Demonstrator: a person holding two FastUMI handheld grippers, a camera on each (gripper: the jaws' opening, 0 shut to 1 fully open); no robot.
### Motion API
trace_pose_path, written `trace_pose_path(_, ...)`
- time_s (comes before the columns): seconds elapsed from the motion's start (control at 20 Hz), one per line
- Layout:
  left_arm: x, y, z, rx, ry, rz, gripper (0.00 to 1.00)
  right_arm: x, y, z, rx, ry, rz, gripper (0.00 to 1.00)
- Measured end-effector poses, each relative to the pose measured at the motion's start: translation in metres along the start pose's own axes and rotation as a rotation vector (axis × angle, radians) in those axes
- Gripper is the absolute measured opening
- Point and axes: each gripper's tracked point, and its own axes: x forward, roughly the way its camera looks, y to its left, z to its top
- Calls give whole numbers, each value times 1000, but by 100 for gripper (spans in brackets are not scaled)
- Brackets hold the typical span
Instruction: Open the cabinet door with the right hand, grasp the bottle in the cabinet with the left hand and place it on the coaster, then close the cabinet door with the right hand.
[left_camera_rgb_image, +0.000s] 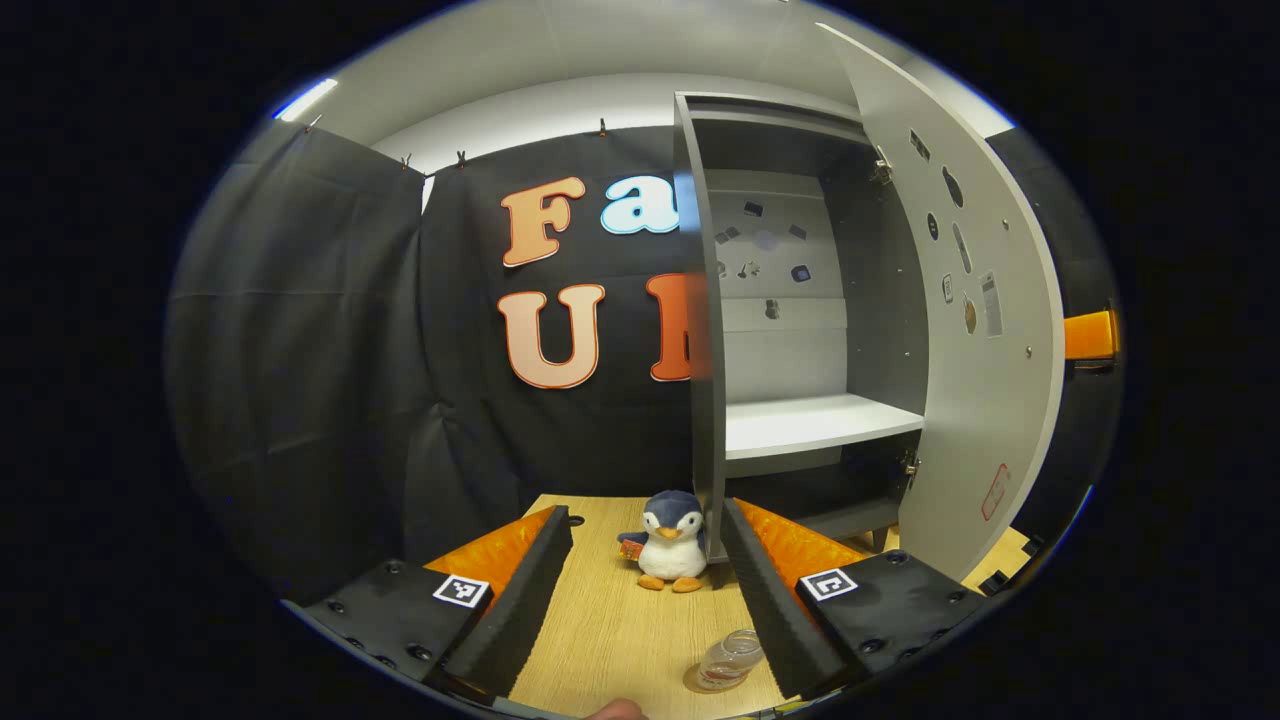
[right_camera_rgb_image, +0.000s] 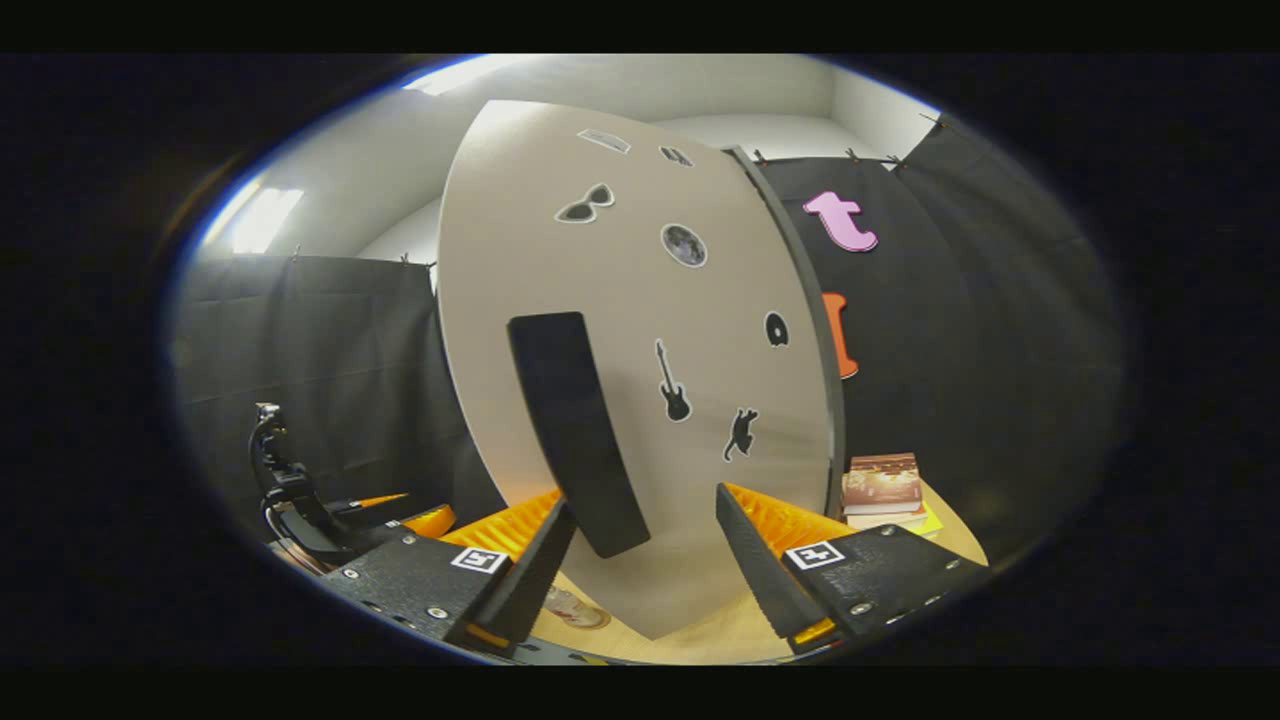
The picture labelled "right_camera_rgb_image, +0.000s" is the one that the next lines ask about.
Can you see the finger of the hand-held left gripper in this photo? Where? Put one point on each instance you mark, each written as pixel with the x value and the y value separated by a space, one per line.
pixel 375 500
pixel 432 520

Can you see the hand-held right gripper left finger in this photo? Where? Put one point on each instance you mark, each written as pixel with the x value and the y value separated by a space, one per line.
pixel 515 590

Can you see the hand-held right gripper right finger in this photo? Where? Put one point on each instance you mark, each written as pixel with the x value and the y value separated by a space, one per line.
pixel 770 570

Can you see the clear plastic bottle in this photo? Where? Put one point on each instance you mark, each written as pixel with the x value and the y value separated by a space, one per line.
pixel 567 603

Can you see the grey cabinet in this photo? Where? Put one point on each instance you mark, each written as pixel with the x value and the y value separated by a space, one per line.
pixel 815 330

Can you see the pale cabinet door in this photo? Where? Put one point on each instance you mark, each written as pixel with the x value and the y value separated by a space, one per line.
pixel 620 200

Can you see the white paperback book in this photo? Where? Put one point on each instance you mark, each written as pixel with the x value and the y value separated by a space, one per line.
pixel 885 519

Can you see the brown cover book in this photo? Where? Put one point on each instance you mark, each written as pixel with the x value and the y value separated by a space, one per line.
pixel 880 478

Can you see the ceiling light tube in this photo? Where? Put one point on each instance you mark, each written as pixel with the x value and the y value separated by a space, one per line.
pixel 268 220

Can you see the black backdrop cloth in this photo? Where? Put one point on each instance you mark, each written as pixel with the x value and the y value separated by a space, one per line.
pixel 1000 330

